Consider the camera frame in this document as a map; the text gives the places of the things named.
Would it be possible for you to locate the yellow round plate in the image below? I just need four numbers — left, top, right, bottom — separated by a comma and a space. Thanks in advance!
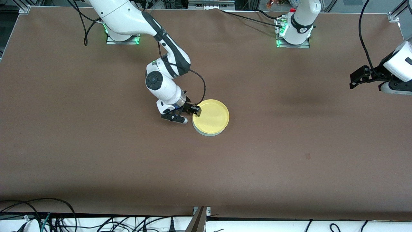
192, 99, 230, 135

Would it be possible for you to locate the light green round plate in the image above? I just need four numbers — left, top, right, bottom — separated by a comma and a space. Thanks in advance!
192, 124, 226, 137

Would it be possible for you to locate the silver power strip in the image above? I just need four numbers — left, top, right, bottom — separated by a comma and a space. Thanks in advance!
188, 0, 236, 10

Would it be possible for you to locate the white ledge beside table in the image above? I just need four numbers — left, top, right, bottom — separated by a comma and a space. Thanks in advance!
0, 216, 412, 232

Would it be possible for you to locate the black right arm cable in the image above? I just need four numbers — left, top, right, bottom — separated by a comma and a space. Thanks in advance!
73, 0, 207, 105

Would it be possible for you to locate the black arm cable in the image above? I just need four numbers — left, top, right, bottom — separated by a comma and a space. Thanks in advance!
73, 0, 207, 105
358, 0, 379, 73

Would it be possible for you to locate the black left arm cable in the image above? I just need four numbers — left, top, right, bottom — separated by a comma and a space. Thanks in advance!
358, 0, 379, 73

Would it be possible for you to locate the aluminium frame corner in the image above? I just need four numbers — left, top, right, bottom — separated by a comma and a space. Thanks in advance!
13, 0, 31, 14
388, 0, 408, 23

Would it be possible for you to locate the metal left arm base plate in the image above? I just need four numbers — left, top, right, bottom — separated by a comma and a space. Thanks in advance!
275, 18, 311, 49

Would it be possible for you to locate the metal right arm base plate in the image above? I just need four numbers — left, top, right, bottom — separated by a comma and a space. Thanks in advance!
106, 31, 141, 45

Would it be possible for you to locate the black cable across table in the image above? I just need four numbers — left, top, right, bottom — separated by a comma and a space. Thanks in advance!
220, 9, 284, 28

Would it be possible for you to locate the metal table bracket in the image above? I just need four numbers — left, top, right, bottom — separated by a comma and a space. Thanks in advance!
185, 206, 211, 232

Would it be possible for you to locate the long looping black cable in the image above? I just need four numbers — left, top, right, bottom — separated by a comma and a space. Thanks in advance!
0, 198, 77, 232

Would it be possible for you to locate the green cable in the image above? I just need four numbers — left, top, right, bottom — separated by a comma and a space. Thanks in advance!
41, 212, 52, 232

